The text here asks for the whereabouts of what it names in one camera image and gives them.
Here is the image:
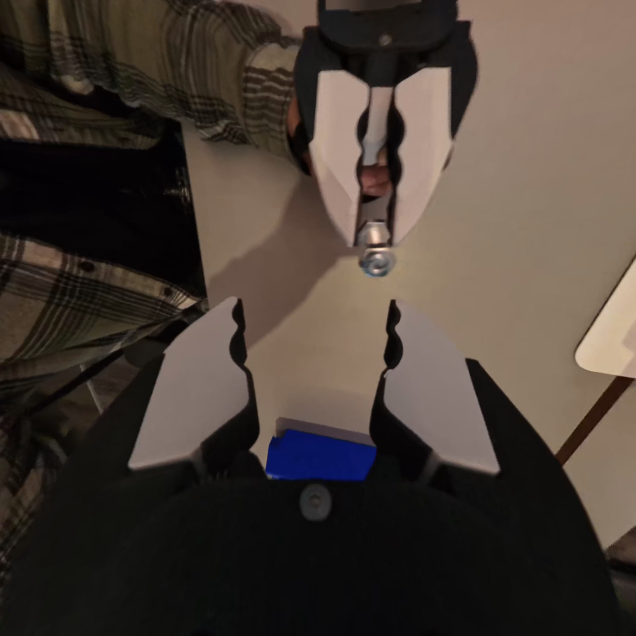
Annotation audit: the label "steel hex bolt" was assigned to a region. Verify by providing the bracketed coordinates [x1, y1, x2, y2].
[359, 220, 392, 250]

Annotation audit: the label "person's left forearm plaid sleeve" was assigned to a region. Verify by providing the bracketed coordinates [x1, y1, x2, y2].
[0, 0, 305, 167]

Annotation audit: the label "white rounded flat plate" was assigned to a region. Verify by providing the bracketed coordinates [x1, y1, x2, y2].
[574, 257, 636, 378]

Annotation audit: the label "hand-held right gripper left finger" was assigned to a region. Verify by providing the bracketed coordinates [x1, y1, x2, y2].
[127, 297, 261, 479]

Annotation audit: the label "steel hex nut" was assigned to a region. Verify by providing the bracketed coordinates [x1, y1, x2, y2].
[360, 247, 397, 279]

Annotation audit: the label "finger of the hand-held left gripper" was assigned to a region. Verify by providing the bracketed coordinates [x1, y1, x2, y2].
[307, 70, 374, 249]
[387, 67, 456, 247]

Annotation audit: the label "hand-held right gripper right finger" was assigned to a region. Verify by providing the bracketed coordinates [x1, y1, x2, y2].
[369, 299, 501, 485]

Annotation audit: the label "blue plastic parts bin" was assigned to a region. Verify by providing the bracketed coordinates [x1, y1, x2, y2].
[265, 429, 378, 483]

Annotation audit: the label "person's dark trousers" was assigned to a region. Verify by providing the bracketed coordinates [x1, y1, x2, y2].
[0, 132, 207, 299]

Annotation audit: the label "person's left hand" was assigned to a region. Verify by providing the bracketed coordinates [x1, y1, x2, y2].
[286, 97, 394, 198]

